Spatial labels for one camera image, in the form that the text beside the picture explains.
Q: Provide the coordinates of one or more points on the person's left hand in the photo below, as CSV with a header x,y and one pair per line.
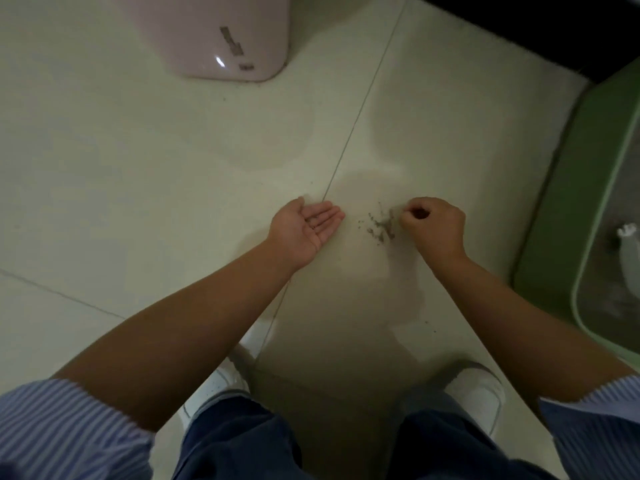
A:
x,y
295,234

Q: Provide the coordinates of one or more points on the person's right hand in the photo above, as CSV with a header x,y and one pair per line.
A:
x,y
435,229

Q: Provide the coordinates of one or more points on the person's left thumb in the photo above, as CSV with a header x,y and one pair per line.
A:
x,y
294,207

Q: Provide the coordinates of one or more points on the person's right fingers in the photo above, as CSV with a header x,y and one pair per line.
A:
x,y
417,212

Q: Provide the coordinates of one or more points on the person's right forearm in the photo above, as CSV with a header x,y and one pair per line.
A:
x,y
525,329

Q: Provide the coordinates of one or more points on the person's left forearm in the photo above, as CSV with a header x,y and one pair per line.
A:
x,y
190,334

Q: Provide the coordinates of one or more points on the pile of grey litter grains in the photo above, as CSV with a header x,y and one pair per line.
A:
x,y
379,225

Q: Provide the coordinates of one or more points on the green cat litter box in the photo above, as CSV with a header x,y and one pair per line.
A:
x,y
580,219

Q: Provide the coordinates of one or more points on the white right shoe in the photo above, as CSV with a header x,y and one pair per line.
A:
x,y
477,392

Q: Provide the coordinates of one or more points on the white shoe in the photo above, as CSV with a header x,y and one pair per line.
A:
x,y
477,392
220,384

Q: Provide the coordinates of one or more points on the white left shoe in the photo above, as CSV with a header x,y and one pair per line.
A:
x,y
220,384

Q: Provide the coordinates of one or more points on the white litter scoop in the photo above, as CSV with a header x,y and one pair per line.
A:
x,y
630,259

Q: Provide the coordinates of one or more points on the dark furniture base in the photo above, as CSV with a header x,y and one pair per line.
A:
x,y
540,24

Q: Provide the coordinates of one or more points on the blue jeans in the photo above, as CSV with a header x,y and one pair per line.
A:
x,y
320,439

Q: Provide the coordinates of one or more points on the blue striped shirt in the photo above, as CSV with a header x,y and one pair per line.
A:
x,y
75,429

